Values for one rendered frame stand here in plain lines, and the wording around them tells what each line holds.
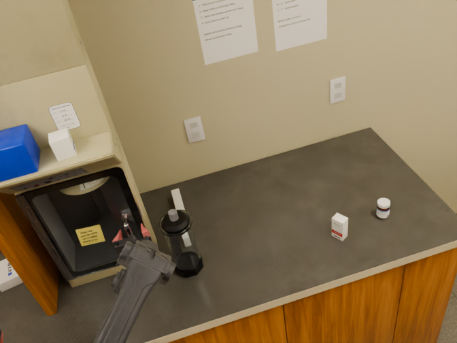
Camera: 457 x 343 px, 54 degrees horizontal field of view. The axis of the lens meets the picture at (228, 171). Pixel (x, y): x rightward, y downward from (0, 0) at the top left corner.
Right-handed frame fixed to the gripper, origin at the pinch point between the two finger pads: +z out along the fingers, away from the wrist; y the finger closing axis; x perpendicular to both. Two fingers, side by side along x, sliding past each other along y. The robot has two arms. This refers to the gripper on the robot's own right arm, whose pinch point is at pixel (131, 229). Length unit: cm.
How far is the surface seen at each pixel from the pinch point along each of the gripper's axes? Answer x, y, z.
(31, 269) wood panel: 1.7, 32.3, -3.0
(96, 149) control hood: -35.0, -0.2, -3.9
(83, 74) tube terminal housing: -53, -3, 4
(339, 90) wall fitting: 0, -94, 46
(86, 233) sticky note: -1.6, 14.1, 2.3
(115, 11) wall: -53, -14, 47
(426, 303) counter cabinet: 60, -98, -23
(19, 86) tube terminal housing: -54, 13, 4
